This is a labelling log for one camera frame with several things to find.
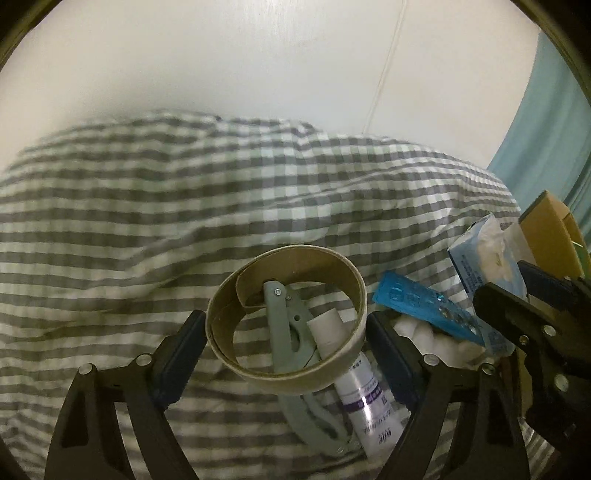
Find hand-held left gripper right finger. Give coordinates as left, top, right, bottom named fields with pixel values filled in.
left=365, top=311, right=532, bottom=480

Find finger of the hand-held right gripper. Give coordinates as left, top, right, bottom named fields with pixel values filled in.
left=517, top=260, right=591, bottom=326
left=473, top=282, right=591, bottom=455

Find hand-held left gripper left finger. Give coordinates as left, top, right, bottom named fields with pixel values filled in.
left=44, top=310, right=208, bottom=480

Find brown cardboard tape ring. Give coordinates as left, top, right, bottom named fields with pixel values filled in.
left=205, top=247, right=368, bottom=395

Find white squeeze tube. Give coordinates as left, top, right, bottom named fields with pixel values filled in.
left=308, top=310, right=413, bottom=462

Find brown cardboard box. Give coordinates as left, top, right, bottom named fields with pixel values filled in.
left=518, top=190, right=591, bottom=280

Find blue tissue pack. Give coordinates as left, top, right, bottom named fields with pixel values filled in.
left=447, top=214, right=531, bottom=302

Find blue plastic packet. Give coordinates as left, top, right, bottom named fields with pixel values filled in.
left=373, top=271, right=514, bottom=357

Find grey-green pruning shears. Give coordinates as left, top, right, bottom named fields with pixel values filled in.
left=263, top=279, right=362, bottom=457

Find grey checked blanket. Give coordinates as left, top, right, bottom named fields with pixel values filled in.
left=0, top=108, right=557, bottom=480

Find teal curtain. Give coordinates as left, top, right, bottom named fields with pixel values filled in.
left=487, top=41, right=591, bottom=217

